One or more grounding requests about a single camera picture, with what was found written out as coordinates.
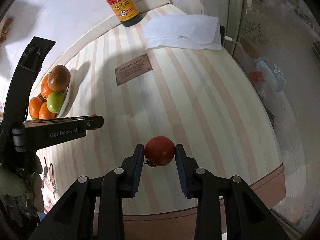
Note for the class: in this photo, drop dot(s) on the striped table mat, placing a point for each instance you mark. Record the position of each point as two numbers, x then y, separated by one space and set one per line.
198 98

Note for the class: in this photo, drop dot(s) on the dark brown round fruit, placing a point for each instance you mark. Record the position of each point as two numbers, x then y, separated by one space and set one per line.
42 98

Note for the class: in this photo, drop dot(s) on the white paper tissue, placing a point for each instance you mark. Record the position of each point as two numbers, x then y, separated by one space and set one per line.
196 32

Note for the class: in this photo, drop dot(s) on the soy sauce bottle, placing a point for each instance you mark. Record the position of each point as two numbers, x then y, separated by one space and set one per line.
126 11

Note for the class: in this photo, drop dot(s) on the green apple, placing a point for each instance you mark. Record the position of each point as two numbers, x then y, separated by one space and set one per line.
55 101

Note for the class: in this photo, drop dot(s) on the orange tangerine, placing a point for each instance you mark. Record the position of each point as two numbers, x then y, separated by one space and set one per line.
45 113
34 107

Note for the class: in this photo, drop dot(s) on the brown bruised apple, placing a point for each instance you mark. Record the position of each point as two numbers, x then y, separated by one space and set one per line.
59 78

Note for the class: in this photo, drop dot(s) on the large orange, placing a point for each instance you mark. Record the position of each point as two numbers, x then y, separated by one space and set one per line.
45 89

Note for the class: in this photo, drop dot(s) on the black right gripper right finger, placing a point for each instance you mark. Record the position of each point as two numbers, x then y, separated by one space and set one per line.
247 217

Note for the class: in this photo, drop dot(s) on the floral white oval plate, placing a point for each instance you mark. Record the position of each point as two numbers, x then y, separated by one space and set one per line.
64 106

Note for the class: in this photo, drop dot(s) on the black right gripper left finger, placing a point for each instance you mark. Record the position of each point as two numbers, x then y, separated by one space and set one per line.
92 208

